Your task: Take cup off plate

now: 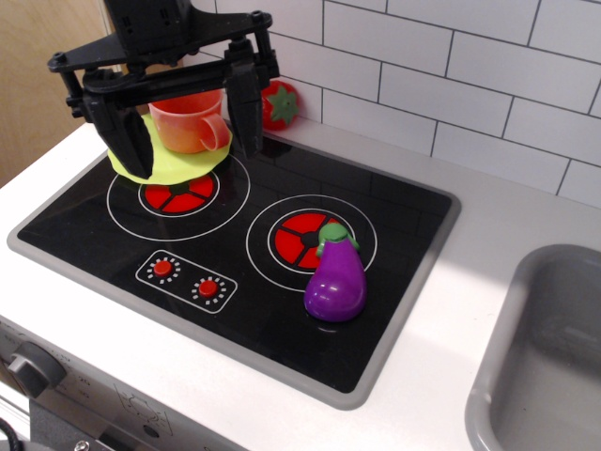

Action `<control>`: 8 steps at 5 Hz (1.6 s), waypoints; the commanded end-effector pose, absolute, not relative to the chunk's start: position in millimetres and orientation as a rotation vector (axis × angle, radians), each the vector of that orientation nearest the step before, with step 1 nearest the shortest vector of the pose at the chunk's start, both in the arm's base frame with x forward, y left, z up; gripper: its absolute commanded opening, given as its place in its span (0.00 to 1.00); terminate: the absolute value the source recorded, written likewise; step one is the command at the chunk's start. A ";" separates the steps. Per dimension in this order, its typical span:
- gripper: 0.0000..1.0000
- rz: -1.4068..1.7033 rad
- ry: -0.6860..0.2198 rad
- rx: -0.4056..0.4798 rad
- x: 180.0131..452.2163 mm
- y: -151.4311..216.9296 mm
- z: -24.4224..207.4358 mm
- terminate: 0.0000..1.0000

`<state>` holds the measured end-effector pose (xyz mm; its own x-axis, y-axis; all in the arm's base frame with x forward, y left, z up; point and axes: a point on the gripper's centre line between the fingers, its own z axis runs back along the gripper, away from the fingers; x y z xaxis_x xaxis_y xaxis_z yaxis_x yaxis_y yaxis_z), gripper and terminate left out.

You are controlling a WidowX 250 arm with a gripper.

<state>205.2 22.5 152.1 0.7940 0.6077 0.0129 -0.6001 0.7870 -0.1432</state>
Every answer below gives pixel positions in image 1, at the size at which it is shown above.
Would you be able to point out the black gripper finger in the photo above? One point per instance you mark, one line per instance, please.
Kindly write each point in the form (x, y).
(124, 132)
(243, 90)

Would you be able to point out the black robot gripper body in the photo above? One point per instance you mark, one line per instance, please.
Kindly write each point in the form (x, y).
(165, 49)

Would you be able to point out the orange plastic cup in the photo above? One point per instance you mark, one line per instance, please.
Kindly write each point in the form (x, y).
(191, 124)

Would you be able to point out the lime green plate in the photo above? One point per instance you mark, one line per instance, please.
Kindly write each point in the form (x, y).
(170, 167)

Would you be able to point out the red toy tomato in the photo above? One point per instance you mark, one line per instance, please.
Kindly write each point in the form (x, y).
(281, 105)

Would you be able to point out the wooden side panel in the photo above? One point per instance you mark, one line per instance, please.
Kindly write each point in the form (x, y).
(34, 115)

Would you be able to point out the black toy stovetop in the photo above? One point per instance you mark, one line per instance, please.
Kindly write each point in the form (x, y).
(225, 258)

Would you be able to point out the purple toy eggplant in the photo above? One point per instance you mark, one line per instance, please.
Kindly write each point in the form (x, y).
(337, 290)

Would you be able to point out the grey oven knob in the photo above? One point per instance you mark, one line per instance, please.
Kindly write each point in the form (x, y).
(35, 369)

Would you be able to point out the grey oven front panel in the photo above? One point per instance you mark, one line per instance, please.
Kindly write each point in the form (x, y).
(89, 405)

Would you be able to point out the grey sink basin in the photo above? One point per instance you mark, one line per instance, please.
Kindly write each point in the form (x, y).
(538, 385)

